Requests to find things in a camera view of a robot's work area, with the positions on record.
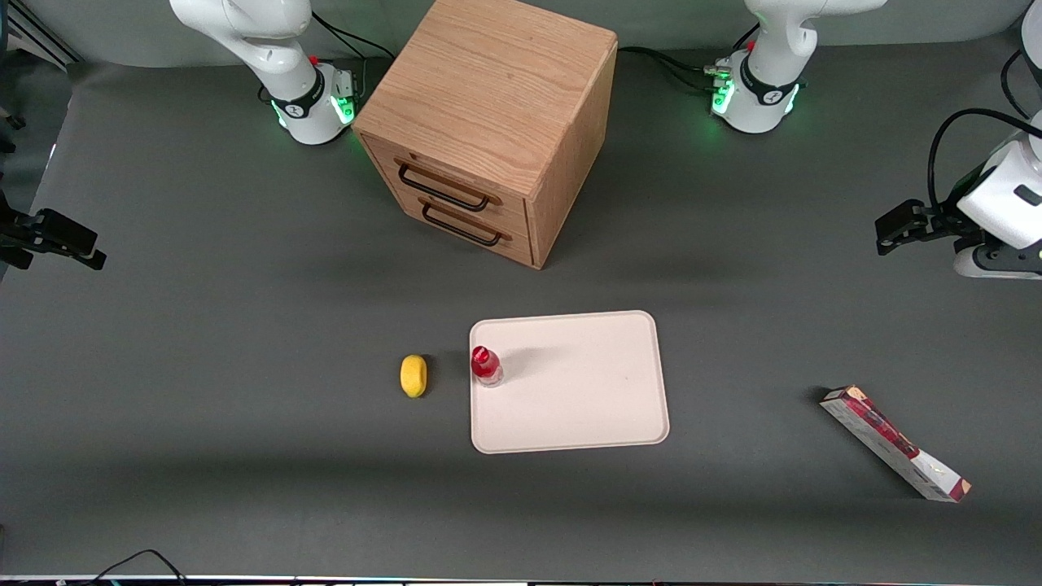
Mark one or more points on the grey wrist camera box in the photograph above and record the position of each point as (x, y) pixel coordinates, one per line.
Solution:
(997, 262)

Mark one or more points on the yellow lemon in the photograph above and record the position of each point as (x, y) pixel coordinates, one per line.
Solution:
(413, 376)

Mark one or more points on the red tartan cookie box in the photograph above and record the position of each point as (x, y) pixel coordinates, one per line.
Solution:
(895, 443)

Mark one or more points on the wooden drawer cabinet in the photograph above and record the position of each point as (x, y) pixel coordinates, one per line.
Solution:
(488, 114)

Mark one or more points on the small red bottle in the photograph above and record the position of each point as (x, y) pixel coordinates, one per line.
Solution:
(486, 366)

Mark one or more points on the dark metal frame rail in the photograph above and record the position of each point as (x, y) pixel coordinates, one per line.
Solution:
(37, 32)

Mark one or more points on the beige plastic tray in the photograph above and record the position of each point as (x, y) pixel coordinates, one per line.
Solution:
(570, 382)

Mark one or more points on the wooden drawer front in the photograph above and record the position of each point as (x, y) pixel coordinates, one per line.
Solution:
(456, 183)
(480, 232)

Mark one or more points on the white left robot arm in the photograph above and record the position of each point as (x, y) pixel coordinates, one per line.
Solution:
(769, 81)

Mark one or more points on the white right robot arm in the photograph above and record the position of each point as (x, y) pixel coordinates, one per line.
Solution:
(277, 49)

